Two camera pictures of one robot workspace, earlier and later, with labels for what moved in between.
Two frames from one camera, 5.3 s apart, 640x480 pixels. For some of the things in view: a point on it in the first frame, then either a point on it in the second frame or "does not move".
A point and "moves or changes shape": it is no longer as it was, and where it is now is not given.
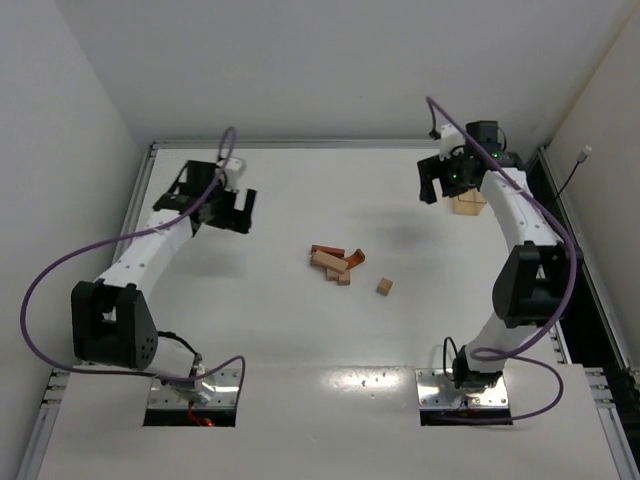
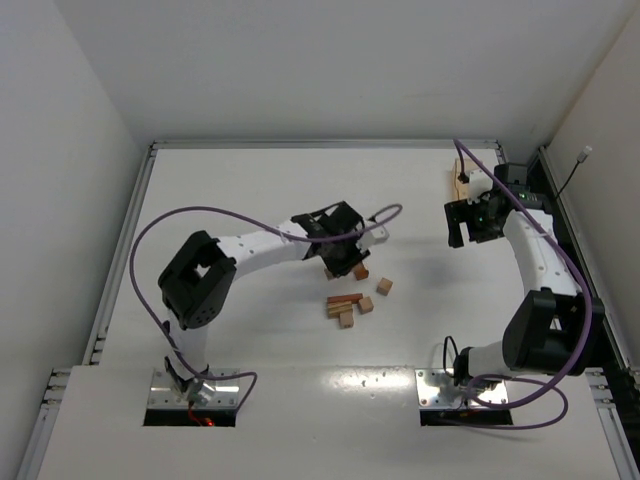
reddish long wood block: [338, 252] moves or changes shape
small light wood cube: [344, 279] to [346, 320]
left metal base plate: [225, 383] does not move
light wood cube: [384, 286] does not move
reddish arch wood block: [354, 259] moves or changes shape
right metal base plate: [434, 390] does not move
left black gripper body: [230, 212] to [343, 260]
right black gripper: [439, 172] to [460, 217]
